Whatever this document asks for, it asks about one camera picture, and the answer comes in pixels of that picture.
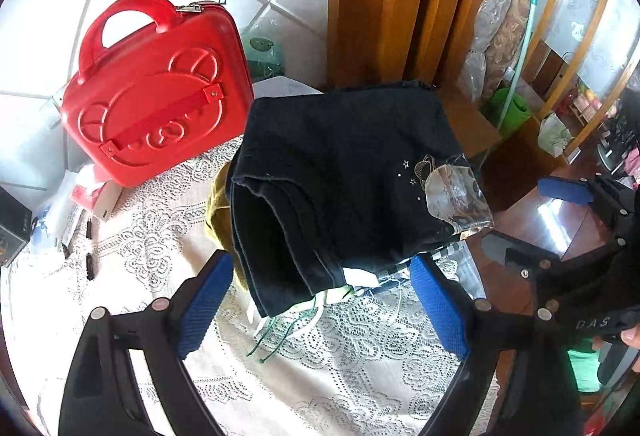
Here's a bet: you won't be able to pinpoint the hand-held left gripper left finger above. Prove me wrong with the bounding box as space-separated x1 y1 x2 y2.
57 250 235 436

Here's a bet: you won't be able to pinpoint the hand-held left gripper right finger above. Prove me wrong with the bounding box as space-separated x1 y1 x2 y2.
409 254 586 436

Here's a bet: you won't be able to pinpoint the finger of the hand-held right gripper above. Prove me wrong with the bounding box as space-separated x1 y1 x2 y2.
537 175 636 241
481 231 626 311

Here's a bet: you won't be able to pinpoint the black garment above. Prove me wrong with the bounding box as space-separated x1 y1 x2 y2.
225 80 496 318

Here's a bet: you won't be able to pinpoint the person's right hand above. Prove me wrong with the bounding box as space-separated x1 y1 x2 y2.
619 323 640 374

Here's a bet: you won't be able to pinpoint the white bag green print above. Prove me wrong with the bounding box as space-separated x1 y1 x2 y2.
537 112 573 159

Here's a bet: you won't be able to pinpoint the black white checkered cloth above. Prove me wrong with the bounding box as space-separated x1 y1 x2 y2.
380 240 467 287

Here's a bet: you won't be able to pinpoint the green plastic item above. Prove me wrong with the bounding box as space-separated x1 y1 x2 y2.
567 346 606 394

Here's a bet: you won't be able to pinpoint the mustard yellow garment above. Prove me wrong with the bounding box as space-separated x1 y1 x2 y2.
206 163 251 291

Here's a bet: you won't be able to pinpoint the white lace tablecloth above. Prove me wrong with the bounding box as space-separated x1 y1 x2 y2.
0 136 501 436

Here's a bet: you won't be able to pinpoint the light green garment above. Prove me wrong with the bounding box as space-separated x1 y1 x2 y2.
300 283 357 313

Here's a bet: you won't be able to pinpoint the red and white tissue pack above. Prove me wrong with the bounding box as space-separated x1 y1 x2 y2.
70 166 121 221

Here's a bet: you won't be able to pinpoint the white paper sheets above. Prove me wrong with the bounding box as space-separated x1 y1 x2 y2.
50 176 86 251

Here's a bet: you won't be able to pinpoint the wooden framed glass door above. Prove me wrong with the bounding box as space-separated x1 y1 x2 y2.
520 0 640 167

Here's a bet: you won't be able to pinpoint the red bear-embossed carry case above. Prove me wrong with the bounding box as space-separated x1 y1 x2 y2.
61 0 255 189

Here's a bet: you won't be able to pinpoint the dark gift bag gold print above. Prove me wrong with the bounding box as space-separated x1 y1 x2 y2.
0 188 33 267

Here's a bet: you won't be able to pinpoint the green translucent container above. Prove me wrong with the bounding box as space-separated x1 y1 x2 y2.
240 13 286 81

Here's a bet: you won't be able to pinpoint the white and green drawstring cords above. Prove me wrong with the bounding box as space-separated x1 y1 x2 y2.
247 285 416 358

